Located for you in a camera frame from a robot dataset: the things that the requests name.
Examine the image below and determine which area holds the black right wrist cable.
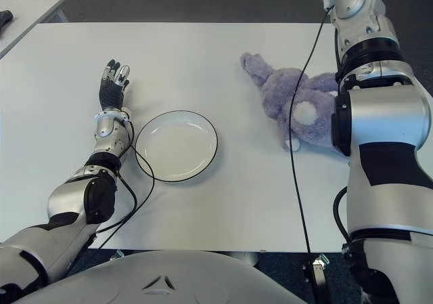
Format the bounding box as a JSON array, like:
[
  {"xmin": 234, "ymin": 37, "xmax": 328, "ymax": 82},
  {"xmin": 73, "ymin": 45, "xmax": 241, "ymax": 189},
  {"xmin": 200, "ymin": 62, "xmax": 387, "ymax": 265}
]
[{"xmin": 288, "ymin": 6, "xmax": 334, "ymax": 255}]

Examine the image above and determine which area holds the black left elbow cable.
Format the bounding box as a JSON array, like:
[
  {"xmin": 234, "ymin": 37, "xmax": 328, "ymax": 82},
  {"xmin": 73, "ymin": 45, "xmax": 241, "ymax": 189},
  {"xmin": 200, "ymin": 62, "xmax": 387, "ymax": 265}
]
[{"xmin": 95, "ymin": 173, "xmax": 139, "ymax": 234}]

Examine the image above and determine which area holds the metal table clamp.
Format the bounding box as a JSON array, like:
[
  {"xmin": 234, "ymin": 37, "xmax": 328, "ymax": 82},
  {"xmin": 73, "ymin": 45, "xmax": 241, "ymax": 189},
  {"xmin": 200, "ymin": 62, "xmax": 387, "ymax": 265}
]
[{"xmin": 302, "ymin": 253, "xmax": 331, "ymax": 304}]

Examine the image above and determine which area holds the white plate black rim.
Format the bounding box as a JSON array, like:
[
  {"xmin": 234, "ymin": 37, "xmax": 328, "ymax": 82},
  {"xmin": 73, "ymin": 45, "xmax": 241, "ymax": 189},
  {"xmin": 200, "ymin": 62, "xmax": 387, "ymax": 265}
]
[{"xmin": 134, "ymin": 109, "xmax": 219, "ymax": 184}]

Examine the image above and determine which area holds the white side table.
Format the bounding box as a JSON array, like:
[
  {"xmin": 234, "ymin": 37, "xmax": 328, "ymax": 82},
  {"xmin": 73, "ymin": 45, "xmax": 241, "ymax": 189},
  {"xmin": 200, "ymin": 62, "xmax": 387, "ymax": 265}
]
[{"xmin": 0, "ymin": 0, "xmax": 68, "ymax": 60}]

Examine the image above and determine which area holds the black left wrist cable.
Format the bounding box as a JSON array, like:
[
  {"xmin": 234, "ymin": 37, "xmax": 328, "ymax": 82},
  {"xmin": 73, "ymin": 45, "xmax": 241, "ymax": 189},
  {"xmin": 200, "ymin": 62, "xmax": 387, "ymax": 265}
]
[{"xmin": 96, "ymin": 118, "xmax": 157, "ymax": 251}]

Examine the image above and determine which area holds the purple plush bunny doll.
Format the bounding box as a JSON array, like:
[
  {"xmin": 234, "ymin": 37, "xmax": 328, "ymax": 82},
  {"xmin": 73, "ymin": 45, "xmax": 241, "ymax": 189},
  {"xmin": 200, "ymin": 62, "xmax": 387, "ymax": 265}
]
[{"xmin": 240, "ymin": 51, "xmax": 351, "ymax": 153}]

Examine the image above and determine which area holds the black right forearm cable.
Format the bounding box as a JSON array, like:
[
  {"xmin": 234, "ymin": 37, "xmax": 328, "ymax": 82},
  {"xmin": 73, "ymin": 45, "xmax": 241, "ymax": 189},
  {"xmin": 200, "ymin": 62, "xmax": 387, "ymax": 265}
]
[{"xmin": 333, "ymin": 26, "xmax": 343, "ymax": 80}]

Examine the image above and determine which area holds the black handheld controller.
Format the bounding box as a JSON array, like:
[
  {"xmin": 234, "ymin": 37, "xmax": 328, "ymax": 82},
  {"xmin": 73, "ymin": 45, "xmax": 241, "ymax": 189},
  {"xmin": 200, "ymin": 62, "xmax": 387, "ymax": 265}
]
[{"xmin": 0, "ymin": 9, "xmax": 14, "ymax": 30}]

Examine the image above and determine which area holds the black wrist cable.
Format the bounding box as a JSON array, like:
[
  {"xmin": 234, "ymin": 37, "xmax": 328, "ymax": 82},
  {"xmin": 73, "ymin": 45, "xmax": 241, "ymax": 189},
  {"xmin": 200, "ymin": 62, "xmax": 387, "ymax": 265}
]
[
  {"xmin": 96, "ymin": 118, "xmax": 157, "ymax": 251},
  {"xmin": 288, "ymin": 6, "xmax": 334, "ymax": 255}
]

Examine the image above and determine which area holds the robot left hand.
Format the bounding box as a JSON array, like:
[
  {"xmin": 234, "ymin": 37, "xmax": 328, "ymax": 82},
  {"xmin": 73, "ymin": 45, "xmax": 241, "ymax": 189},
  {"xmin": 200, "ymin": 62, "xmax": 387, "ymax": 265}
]
[{"xmin": 98, "ymin": 59, "xmax": 131, "ymax": 110}]

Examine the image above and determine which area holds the grey robot torso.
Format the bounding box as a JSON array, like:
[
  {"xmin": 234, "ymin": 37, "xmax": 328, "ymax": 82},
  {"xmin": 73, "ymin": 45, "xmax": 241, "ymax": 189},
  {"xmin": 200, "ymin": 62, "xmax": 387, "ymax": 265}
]
[{"xmin": 18, "ymin": 249, "xmax": 300, "ymax": 304}]

